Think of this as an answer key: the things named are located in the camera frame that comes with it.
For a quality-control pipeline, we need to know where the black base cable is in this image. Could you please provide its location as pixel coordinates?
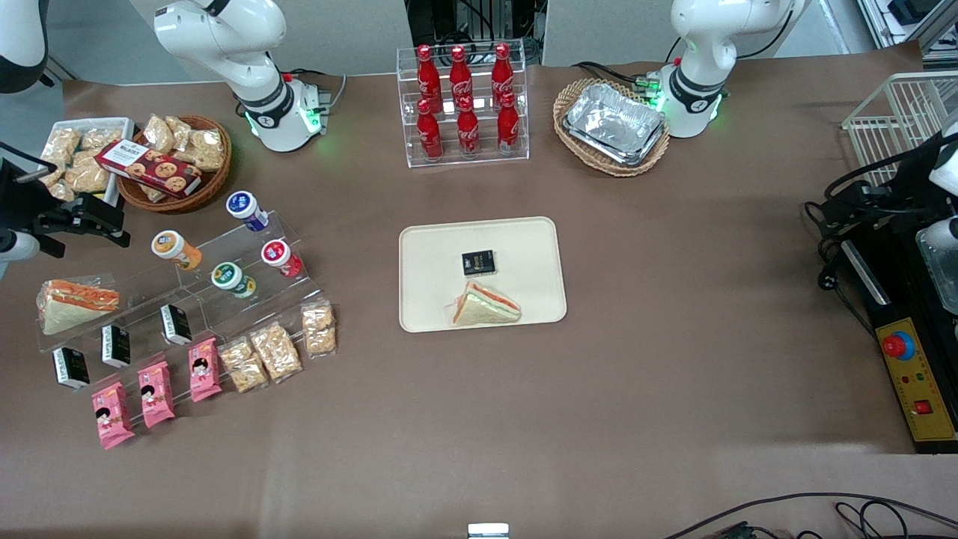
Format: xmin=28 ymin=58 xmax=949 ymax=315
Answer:
xmin=571 ymin=60 xmax=653 ymax=89

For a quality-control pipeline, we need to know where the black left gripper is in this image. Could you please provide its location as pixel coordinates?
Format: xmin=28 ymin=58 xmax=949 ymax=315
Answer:
xmin=825 ymin=146 xmax=947 ymax=228

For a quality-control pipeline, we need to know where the white wire basket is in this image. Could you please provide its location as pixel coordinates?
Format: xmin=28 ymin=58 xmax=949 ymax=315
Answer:
xmin=841 ymin=71 xmax=958 ymax=189

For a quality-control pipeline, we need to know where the clear acrylic bottle rack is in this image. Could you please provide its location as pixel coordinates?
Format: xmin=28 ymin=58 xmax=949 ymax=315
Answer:
xmin=396 ymin=38 xmax=531 ymax=168

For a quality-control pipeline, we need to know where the yellow control box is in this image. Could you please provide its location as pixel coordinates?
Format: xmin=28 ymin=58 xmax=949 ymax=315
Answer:
xmin=875 ymin=317 xmax=958 ymax=445

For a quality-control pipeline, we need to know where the metal shelving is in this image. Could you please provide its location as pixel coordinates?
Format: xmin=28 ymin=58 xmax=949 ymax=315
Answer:
xmin=856 ymin=0 xmax=958 ymax=55

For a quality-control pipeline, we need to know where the red cookie box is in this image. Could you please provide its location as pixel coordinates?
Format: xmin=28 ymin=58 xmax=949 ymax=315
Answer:
xmin=94 ymin=138 xmax=204 ymax=199

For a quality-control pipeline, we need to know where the clear plastic container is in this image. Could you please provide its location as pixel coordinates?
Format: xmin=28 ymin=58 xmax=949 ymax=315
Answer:
xmin=916 ymin=241 xmax=958 ymax=316

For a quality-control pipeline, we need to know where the clear acrylic stepped stand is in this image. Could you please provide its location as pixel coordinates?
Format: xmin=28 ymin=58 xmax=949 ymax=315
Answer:
xmin=34 ymin=212 xmax=324 ymax=394

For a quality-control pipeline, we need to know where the light wicker basket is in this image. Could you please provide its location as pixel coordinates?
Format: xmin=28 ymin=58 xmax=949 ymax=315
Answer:
xmin=552 ymin=77 xmax=671 ymax=179

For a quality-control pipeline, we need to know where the black plug cable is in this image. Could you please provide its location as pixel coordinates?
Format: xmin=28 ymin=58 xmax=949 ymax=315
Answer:
xmin=803 ymin=199 xmax=878 ymax=334

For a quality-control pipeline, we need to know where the green gum bottle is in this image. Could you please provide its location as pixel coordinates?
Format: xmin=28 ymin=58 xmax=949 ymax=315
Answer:
xmin=210 ymin=261 xmax=257 ymax=299

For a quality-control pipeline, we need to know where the brown wicker basket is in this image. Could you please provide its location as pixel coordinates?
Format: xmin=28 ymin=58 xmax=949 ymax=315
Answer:
xmin=115 ymin=114 xmax=234 ymax=216

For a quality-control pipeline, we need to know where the aluminium foil tray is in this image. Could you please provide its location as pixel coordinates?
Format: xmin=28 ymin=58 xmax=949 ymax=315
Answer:
xmin=562 ymin=82 xmax=668 ymax=167

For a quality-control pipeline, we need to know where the black machine base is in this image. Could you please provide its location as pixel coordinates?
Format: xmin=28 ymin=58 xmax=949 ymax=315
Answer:
xmin=837 ymin=223 xmax=958 ymax=455

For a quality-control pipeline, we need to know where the wrapped triangle sandwich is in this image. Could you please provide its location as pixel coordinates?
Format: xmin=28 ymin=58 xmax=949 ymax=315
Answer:
xmin=451 ymin=280 xmax=522 ymax=328
xmin=37 ymin=278 xmax=121 ymax=336

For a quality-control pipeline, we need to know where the red gum bottle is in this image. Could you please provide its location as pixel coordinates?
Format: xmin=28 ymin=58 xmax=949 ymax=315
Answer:
xmin=260 ymin=239 xmax=305 ymax=278

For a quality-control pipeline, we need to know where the black floor cable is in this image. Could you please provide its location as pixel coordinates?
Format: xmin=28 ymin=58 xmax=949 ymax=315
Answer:
xmin=662 ymin=491 xmax=958 ymax=539

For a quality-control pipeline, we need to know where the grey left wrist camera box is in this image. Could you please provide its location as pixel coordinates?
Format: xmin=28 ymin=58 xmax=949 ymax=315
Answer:
xmin=918 ymin=216 xmax=958 ymax=245

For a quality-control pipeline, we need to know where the red cola bottle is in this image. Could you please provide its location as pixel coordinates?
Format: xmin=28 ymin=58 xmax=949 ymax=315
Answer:
xmin=456 ymin=97 xmax=481 ymax=159
xmin=496 ymin=91 xmax=521 ymax=155
xmin=415 ymin=98 xmax=445 ymax=162
xmin=448 ymin=45 xmax=475 ymax=106
xmin=415 ymin=44 xmax=442 ymax=107
xmin=491 ymin=42 xmax=516 ymax=100

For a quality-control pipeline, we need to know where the clear rice crisp pack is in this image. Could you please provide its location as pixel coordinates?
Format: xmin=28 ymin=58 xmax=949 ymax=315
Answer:
xmin=248 ymin=321 xmax=305 ymax=384
xmin=219 ymin=336 xmax=269 ymax=395
xmin=301 ymin=299 xmax=338 ymax=358

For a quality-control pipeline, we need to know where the white rectangular tray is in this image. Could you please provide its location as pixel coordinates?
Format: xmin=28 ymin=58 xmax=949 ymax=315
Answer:
xmin=43 ymin=117 xmax=136 ymax=209

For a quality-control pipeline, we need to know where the orange gum bottle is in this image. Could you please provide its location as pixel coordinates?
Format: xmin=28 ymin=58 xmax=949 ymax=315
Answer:
xmin=150 ymin=230 xmax=203 ymax=271

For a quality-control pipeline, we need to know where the beige plastic tray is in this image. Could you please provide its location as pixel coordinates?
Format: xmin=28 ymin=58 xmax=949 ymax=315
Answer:
xmin=398 ymin=216 xmax=568 ymax=333

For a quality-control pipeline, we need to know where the grey base cable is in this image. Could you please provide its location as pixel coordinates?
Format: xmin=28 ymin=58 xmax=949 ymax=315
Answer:
xmin=313 ymin=71 xmax=350 ymax=115

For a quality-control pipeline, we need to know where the pink snack pack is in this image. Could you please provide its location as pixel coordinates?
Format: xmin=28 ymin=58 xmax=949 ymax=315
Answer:
xmin=91 ymin=381 xmax=137 ymax=451
xmin=136 ymin=360 xmax=177 ymax=430
xmin=187 ymin=337 xmax=223 ymax=404

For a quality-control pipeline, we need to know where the blue gum bottle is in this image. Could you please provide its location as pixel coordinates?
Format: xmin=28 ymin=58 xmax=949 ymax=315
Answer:
xmin=225 ymin=190 xmax=270 ymax=232

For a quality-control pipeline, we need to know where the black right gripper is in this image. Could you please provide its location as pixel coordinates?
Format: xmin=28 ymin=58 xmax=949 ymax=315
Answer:
xmin=0 ymin=159 xmax=131 ymax=259

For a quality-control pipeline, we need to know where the black equipment rack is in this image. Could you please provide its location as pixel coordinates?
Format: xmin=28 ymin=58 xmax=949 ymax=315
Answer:
xmin=406 ymin=0 xmax=543 ymax=47

